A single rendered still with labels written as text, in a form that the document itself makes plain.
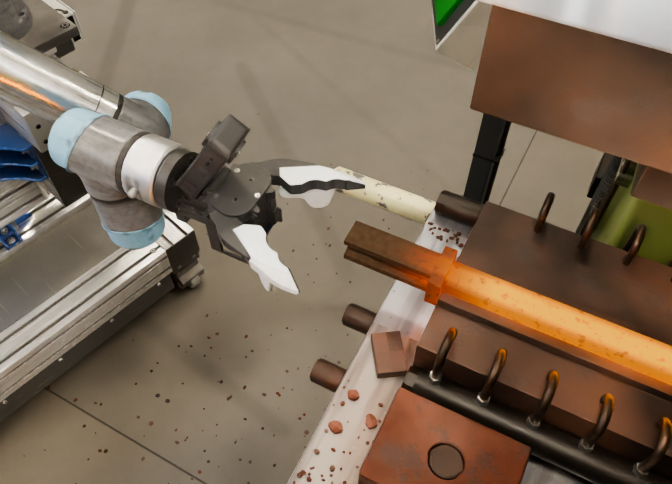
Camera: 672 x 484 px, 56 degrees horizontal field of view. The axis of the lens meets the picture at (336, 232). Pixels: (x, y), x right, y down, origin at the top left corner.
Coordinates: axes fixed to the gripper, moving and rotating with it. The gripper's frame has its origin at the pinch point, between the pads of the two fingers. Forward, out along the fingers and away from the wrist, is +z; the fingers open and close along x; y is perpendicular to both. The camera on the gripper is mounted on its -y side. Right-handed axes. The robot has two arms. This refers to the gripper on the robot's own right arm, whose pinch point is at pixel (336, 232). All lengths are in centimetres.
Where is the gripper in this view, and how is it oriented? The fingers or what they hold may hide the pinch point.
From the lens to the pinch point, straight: 63.8
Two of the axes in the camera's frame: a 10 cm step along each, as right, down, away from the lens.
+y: 0.0, 6.0, 8.0
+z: 8.9, 3.6, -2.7
